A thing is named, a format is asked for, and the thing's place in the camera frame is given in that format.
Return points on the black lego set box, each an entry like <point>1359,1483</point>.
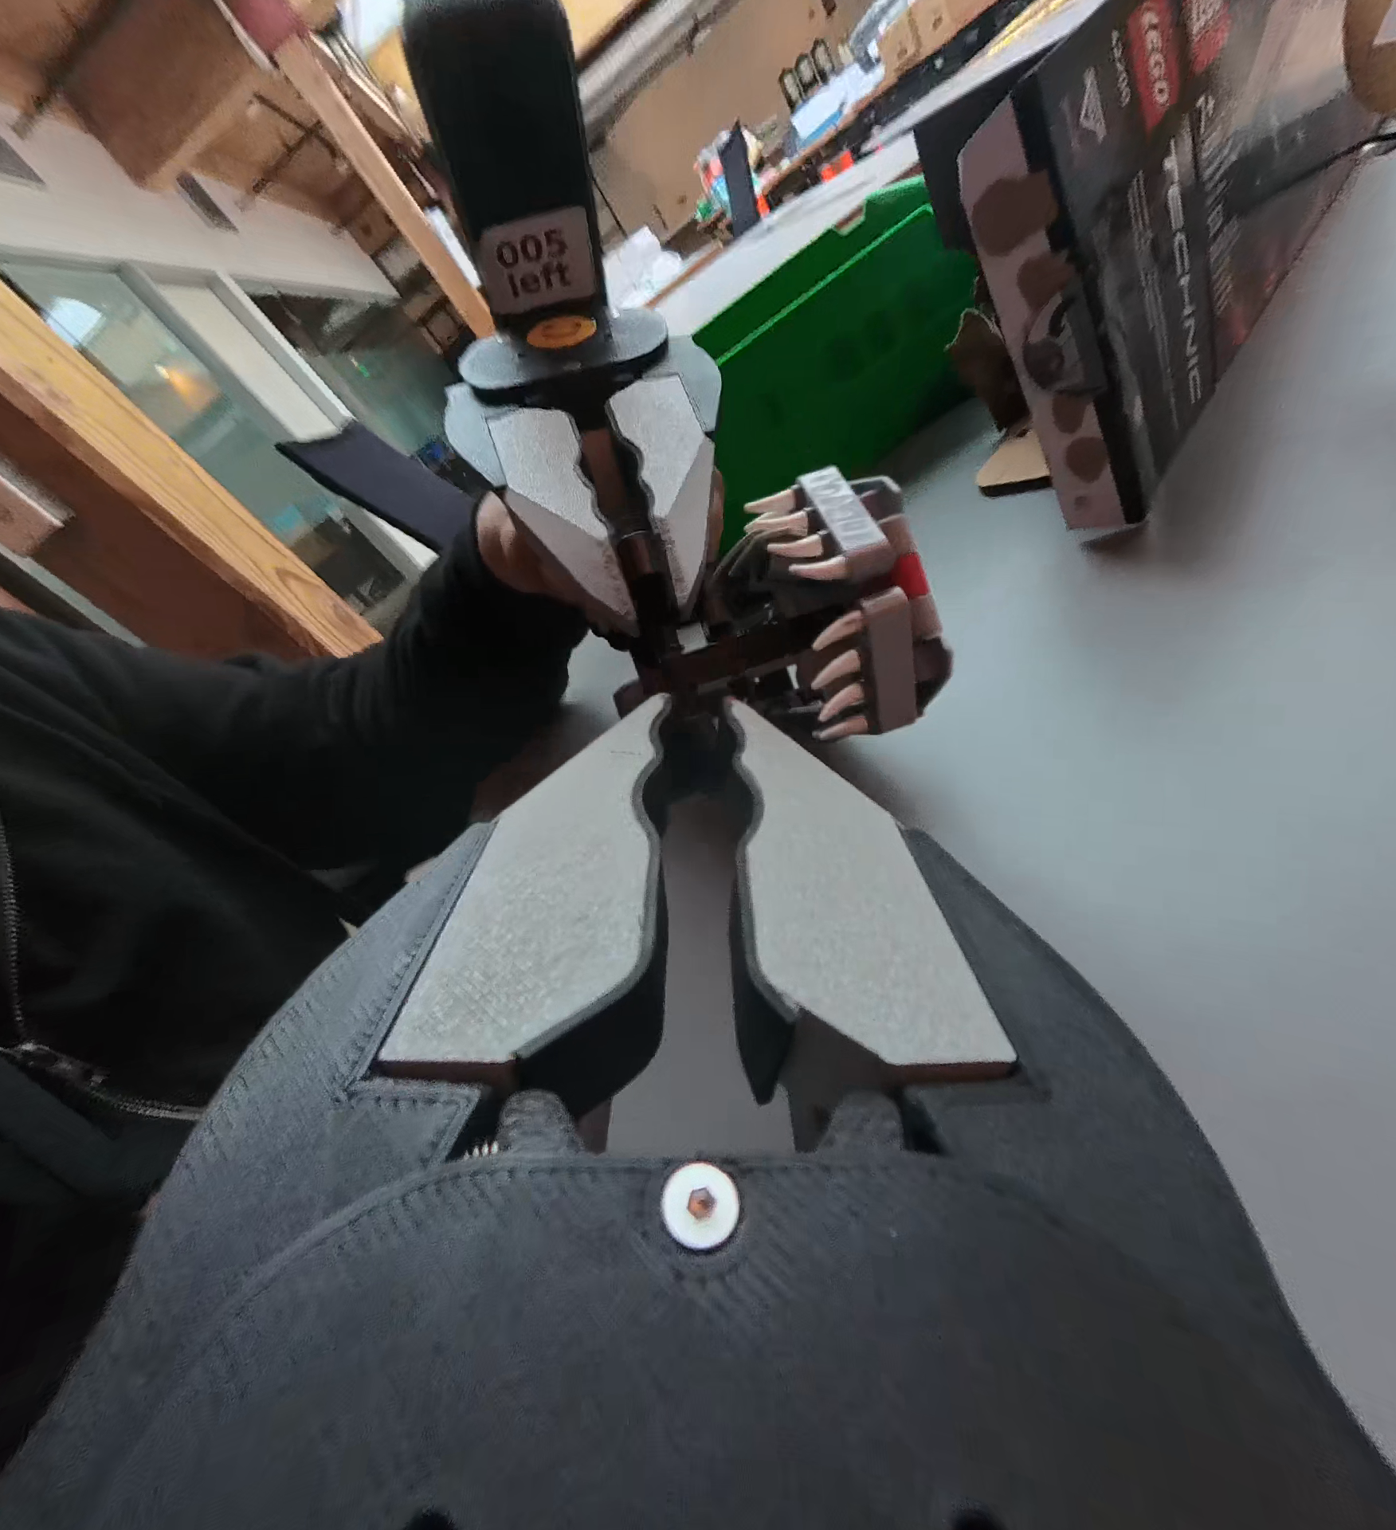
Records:
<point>1152,251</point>

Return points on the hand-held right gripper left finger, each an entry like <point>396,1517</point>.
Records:
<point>530,932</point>

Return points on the brown cardboard cutout piece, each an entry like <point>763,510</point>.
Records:
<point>1016,412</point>

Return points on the wooden support post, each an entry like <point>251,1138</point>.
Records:
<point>375,167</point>

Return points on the green plastic bin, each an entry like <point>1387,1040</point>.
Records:
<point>842,347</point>

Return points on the person's left hand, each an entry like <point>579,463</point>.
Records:
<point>519,550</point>

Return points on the person's left forearm black sleeve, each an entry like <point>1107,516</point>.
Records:
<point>269,730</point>

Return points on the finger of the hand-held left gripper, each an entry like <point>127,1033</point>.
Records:
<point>555,502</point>
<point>673,477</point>

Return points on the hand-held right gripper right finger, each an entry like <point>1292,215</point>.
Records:
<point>853,921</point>

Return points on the person's black jacket torso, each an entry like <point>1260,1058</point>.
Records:
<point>65,1016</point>

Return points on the dark clawed lego model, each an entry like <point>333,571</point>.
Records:
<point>853,622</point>

